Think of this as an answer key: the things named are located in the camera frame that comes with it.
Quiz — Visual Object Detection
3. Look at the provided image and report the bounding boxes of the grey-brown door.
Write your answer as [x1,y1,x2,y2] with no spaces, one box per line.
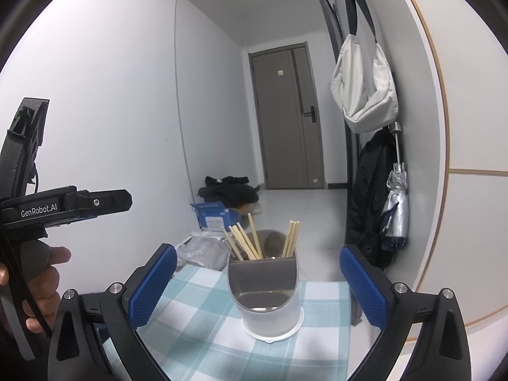
[248,43,324,190]

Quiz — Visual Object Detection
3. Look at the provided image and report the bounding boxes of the pile of black clothes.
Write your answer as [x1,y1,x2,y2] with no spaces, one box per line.
[198,175,261,207]

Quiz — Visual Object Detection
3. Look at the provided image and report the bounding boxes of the black backpack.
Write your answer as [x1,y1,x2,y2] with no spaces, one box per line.
[346,127,398,271]

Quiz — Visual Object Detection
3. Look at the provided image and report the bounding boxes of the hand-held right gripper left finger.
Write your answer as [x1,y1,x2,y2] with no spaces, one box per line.
[48,242,179,381]

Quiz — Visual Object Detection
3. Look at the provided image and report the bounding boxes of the crumpled plastic bags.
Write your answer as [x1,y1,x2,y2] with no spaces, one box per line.
[177,230,231,271]

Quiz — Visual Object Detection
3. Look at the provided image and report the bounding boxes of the blue cardboard box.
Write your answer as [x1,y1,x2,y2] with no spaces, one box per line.
[190,200,243,231]

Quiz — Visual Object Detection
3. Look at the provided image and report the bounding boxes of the black metal frame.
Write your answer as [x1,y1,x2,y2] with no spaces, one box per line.
[310,0,360,247]

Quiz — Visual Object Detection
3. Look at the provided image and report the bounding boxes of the thin black cable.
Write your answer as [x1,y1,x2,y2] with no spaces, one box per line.
[29,162,41,196]

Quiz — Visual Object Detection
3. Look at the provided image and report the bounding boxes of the white wardrobe gold trim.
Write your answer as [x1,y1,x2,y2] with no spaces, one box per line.
[390,0,508,344]

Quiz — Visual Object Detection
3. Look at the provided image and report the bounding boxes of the silver folded umbrella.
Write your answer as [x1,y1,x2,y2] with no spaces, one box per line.
[380,122,410,252]

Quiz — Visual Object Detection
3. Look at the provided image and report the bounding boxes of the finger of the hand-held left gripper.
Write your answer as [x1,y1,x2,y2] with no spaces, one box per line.
[75,189,133,217]

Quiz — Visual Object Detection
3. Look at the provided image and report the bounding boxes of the bunch of wooden chopsticks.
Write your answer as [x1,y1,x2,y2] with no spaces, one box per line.
[222,213,301,262]

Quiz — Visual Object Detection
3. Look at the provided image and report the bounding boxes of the brown cardboard box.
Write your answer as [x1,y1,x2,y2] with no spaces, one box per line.
[238,200,263,217]

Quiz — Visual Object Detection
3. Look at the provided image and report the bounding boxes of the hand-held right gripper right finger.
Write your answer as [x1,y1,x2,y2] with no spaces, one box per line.
[339,244,473,381]

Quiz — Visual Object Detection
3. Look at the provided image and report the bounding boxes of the white shoulder bag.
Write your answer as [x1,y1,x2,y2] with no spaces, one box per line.
[330,0,398,135]

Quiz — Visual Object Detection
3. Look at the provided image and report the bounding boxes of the white and grey utensil holder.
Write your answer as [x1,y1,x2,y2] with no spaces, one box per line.
[227,228,306,342]

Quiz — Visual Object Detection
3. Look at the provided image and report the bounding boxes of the person's left hand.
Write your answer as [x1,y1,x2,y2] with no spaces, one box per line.
[0,246,72,336]

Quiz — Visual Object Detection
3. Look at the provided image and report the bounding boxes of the checkered teal tablecloth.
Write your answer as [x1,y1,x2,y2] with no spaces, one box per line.
[137,264,352,381]

